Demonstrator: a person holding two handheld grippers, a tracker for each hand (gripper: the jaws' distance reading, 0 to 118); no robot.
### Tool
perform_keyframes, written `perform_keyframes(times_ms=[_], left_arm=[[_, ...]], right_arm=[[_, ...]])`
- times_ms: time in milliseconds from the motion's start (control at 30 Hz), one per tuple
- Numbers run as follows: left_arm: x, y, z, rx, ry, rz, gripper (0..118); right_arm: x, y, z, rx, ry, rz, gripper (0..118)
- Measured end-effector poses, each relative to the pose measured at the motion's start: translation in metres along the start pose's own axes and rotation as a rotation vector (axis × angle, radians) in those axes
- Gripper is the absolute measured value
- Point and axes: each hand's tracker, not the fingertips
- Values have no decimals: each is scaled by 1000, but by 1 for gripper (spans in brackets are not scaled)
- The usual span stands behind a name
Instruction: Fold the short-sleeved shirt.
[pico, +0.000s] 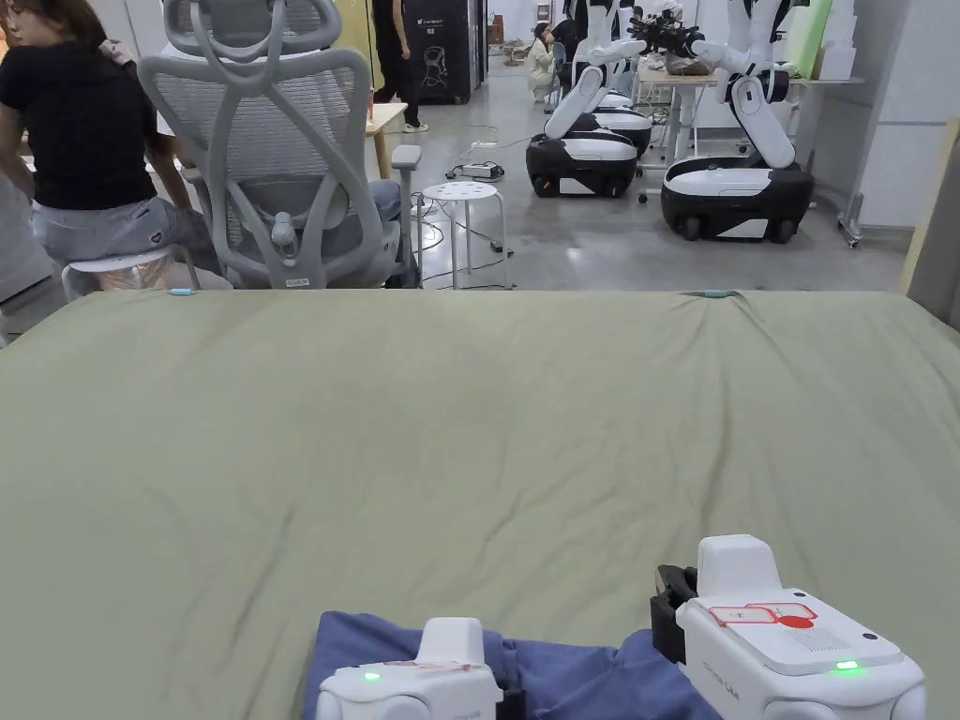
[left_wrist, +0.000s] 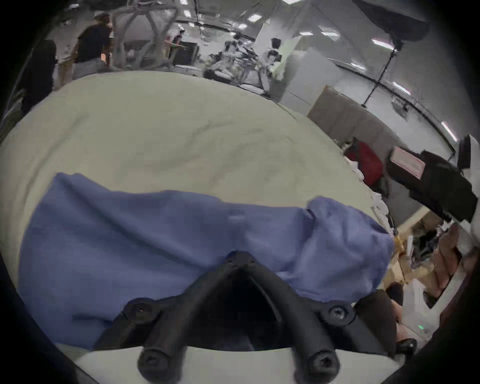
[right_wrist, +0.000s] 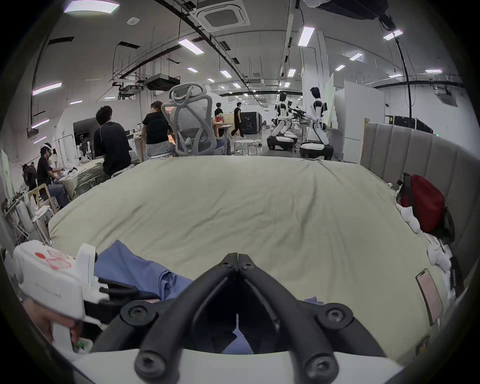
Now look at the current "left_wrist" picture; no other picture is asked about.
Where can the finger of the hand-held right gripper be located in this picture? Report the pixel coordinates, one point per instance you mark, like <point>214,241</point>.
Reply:
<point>438,183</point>

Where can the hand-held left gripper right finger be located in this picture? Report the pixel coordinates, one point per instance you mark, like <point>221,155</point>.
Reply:
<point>300,322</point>

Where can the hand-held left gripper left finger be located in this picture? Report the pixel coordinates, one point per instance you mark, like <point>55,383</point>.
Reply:
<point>168,322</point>

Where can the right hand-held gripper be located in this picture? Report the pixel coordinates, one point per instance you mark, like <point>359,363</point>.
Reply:
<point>420,311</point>

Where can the blue shirt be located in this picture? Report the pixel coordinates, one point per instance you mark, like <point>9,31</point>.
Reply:
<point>131,247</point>

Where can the person's right hand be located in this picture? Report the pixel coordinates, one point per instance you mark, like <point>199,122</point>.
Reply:
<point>446,258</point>

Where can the person's legs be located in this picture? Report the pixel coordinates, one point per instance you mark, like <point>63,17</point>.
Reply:
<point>378,318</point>

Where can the white cloth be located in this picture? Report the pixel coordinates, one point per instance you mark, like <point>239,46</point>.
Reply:
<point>380,204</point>

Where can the red bag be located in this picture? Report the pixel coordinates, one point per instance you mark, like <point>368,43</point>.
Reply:
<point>365,159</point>

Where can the padded brown headboard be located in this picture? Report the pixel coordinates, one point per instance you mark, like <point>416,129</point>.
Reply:
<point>360,120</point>

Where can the black lamp on tripod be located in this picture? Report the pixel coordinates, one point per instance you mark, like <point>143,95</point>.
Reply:
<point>393,22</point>

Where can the bed with pale green sheet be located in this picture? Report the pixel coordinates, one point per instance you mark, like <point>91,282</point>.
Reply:
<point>180,131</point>

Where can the group of white robots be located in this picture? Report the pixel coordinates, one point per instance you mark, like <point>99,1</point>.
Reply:
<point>240,62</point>

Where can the grey metal frame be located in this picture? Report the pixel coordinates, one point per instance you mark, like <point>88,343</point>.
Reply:
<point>150,33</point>

